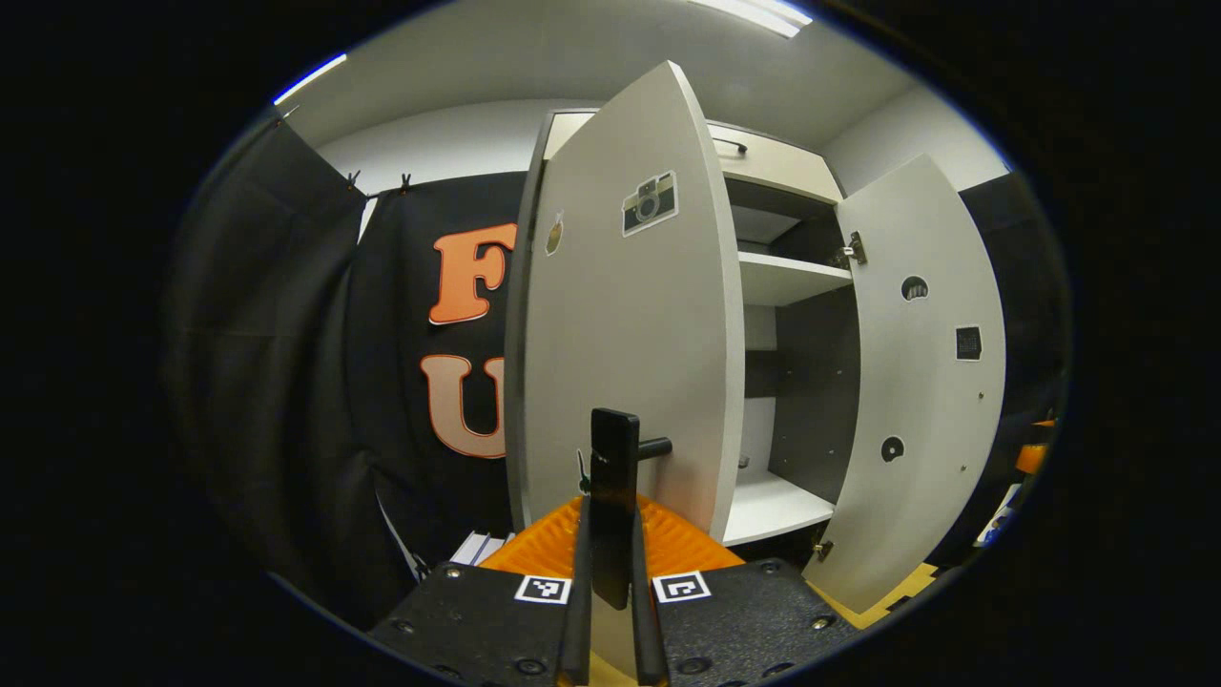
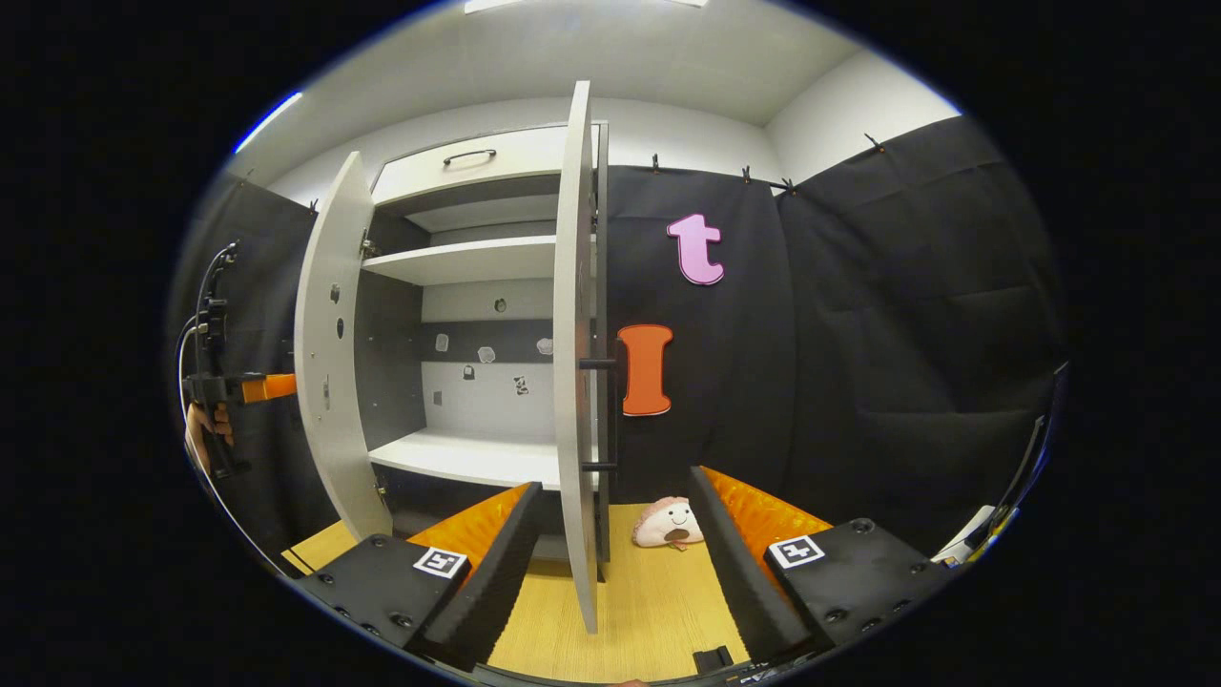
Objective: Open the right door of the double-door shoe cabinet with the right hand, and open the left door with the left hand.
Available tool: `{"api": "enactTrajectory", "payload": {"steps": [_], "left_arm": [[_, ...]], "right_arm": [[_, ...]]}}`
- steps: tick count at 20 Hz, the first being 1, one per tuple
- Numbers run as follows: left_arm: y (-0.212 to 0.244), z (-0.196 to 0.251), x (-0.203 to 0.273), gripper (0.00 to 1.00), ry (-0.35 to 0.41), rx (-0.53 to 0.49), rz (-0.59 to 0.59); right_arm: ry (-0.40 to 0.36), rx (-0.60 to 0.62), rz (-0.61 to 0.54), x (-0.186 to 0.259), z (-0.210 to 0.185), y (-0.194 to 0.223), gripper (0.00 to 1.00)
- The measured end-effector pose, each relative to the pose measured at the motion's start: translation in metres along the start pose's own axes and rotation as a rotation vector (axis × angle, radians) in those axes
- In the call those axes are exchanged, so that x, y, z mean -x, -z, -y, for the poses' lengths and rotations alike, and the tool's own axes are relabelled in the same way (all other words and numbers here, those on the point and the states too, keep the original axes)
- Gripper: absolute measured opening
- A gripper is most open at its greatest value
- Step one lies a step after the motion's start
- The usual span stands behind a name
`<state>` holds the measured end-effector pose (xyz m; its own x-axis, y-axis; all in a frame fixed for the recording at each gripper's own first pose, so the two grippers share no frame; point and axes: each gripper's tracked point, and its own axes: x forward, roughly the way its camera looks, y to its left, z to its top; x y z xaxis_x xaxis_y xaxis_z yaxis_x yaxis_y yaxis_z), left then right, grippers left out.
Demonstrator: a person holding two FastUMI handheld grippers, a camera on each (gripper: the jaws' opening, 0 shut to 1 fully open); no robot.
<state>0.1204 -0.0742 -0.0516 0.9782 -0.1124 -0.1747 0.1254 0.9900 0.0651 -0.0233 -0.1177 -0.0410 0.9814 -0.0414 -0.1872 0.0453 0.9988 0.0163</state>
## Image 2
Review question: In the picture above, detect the beige door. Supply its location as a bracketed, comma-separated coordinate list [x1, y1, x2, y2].
[553, 81, 623, 635]
[293, 151, 394, 543]

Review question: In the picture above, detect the black backdrop cloth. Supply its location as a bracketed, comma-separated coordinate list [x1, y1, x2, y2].
[167, 114, 1067, 566]

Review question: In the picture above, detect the double-door shoe cabinet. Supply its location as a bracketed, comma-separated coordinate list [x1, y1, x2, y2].
[293, 81, 623, 635]

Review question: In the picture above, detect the white flat object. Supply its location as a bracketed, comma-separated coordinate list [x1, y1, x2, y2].
[931, 504, 999, 566]

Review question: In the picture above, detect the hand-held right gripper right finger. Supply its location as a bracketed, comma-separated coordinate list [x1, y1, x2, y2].
[687, 465, 957, 665]

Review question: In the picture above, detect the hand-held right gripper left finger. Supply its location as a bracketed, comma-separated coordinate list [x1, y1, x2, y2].
[296, 482, 544, 673]

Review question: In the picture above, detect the white cabinet shelf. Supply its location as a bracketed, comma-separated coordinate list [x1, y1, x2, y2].
[369, 429, 566, 492]
[362, 236, 561, 287]

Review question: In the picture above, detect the thin gripper cable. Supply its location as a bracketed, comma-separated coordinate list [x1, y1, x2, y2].
[175, 315, 287, 575]

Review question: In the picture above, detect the pink plush toy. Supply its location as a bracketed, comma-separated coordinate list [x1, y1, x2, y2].
[632, 496, 705, 552]

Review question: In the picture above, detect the long ceiling light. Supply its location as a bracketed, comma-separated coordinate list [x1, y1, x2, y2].
[465, 0, 709, 14]

